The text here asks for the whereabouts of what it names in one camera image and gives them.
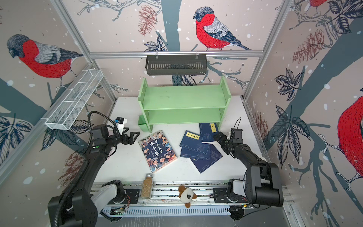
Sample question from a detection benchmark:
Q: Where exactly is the illustrated Chinese history book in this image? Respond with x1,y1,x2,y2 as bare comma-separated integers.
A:
138,130,178,173

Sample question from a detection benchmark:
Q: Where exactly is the dark blue bottom book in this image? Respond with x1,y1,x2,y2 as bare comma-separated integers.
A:
190,144,223,174

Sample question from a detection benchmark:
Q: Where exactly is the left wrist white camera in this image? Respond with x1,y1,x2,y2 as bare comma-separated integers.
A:
114,117,127,135

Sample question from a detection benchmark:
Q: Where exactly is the white wire mesh tray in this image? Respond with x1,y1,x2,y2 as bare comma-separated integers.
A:
45,69,104,130

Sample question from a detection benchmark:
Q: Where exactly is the green two-tier wooden shelf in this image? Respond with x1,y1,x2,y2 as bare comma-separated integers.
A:
138,78,232,132

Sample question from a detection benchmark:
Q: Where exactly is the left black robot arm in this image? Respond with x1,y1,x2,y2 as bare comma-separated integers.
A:
48,124,140,227

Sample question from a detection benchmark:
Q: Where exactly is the blue book wide yellow label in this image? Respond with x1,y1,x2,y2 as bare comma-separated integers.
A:
180,131,209,155

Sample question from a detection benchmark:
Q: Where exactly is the glass jar of grains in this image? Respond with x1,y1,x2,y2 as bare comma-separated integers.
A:
140,174,153,199

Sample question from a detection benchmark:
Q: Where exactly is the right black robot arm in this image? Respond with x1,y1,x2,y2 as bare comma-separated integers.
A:
213,128,284,207

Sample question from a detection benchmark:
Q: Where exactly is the blue book small yellow label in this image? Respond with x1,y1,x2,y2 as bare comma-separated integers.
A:
199,123,219,143

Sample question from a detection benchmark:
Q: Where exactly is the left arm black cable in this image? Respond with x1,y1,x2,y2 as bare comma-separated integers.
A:
86,110,121,148

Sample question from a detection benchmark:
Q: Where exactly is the dark hanging perforated basket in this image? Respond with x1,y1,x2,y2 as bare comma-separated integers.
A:
145,55,207,76

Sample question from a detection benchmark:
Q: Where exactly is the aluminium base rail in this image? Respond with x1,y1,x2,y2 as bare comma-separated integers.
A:
90,181,296,207

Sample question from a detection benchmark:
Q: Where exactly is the blue book under stack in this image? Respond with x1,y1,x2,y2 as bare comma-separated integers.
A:
180,148,210,160

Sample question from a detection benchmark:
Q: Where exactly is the brown white plush toy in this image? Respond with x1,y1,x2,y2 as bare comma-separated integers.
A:
178,185,197,209

